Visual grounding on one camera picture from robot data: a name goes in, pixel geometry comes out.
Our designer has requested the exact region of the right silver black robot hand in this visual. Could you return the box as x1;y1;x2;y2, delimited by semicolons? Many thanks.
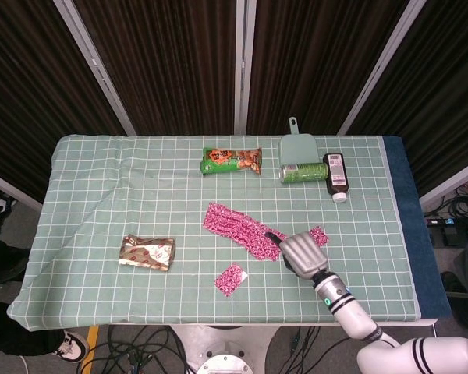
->
263;230;329;281

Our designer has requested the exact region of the pink patterned wrapper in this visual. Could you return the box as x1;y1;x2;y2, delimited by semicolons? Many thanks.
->
202;201;288;263

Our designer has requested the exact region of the small pink patterned packet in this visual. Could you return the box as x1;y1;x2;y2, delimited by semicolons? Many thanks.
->
214;263;250;300

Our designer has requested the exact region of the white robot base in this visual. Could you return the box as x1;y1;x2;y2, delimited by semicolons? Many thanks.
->
171;324;284;374

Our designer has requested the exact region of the black trouser leg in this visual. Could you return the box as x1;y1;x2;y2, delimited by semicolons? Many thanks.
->
0;296;66;357

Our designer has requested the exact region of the green energy drink can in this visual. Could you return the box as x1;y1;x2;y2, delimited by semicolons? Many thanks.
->
278;162;329;185

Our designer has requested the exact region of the brown bottle white cap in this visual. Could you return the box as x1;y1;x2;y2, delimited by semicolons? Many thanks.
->
322;152;351;204

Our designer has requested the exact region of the mint green dustpan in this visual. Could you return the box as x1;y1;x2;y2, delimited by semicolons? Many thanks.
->
277;116;321;169

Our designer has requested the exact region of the blue table cover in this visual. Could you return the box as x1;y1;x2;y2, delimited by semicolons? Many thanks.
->
381;135;452;321

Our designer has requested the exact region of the green orange snack bag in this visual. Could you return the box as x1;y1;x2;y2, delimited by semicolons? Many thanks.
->
200;146;263;176

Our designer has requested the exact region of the white black sneaker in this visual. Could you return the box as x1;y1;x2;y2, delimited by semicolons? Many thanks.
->
52;330;90;363

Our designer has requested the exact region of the green white checked tablecloth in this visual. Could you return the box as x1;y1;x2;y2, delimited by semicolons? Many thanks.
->
5;134;420;332

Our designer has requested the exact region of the gold foil snack wrapper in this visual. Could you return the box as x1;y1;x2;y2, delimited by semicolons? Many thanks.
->
119;234;176;273

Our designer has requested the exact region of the dark ribbed curtain panel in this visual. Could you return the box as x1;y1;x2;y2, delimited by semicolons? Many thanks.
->
246;0;413;136
349;0;468;198
73;0;239;136
0;0;128;203

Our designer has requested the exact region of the white slanted frame post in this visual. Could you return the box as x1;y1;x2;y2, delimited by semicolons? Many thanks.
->
419;155;468;207
337;0;428;136
53;0;137;136
0;167;44;213

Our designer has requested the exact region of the white table frame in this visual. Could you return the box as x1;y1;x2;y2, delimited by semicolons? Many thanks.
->
108;316;440;329

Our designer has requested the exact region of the black floor cable bundle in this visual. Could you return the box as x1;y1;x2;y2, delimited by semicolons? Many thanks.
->
89;325;192;374
268;326;352;374
446;175;468;219

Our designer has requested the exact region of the white upright frame post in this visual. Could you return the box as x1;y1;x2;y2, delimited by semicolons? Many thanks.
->
233;0;246;136
242;0;257;136

